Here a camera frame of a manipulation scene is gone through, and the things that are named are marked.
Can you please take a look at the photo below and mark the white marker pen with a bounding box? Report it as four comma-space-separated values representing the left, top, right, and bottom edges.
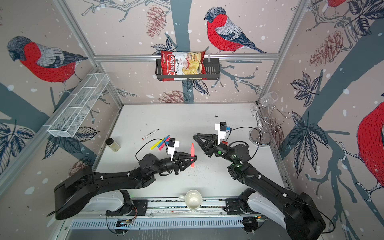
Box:
142, 129, 160, 140

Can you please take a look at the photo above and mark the black wire wall basket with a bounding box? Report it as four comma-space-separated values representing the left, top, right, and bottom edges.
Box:
155, 57, 221, 82

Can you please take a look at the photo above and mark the white ceramic cup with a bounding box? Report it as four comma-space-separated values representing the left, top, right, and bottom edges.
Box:
179, 190, 203, 211

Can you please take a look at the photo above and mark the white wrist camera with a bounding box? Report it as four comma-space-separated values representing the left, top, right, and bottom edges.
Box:
215, 122, 231, 143
167, 138, 180, 161

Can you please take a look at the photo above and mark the clear wine glass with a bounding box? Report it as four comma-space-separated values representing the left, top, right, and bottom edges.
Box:
250, 92, 279, 112

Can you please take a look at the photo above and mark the red highlighter pen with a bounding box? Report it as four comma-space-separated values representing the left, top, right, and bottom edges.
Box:
191, 143, 195, 169

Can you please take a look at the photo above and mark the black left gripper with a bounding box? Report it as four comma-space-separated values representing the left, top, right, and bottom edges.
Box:
151, 151, 196, 176

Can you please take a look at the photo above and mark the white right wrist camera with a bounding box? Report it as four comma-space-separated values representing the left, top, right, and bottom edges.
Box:
215, 122, 231, 143

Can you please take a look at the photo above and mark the red cassava chips bag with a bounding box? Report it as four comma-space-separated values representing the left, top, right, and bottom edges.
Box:
161, 51, 207, 77

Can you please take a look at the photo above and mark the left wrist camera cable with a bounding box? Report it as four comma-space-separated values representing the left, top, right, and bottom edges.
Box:
134, 137, 169, 162

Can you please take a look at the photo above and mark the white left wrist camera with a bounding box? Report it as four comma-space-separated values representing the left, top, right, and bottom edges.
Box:
167, 138, 180, 161

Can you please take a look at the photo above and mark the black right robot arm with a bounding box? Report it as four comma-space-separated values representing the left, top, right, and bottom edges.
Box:
193, 133, 326, 240

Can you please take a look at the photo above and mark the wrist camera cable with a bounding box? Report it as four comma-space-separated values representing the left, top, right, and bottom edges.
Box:
225, 125, 264, 160
134, 137, 169, 162

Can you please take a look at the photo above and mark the white mesh wall shelf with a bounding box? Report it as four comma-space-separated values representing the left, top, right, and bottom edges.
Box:
48, 73, 110, 138

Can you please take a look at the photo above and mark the small glass spice jar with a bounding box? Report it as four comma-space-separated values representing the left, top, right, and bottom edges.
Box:
105, 138, 121, 153

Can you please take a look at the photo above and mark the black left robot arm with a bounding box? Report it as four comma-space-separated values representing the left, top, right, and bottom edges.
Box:
49, 152, 197, 220

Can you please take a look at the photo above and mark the pink highlighter pen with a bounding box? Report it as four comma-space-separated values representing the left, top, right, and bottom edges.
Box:
158, 137, 170, 151

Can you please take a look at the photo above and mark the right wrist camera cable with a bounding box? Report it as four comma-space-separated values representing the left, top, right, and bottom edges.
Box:
225, 125, 264, 160

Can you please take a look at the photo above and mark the chrome glass holder stand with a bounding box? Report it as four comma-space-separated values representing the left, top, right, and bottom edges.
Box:
249, 104, 292, 146

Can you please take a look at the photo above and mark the blue highlighter pen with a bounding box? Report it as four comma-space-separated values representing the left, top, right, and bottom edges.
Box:
157, 135, 170, 150

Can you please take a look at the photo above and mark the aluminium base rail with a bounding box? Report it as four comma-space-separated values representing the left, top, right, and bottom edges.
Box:
69, 194, 289, 234

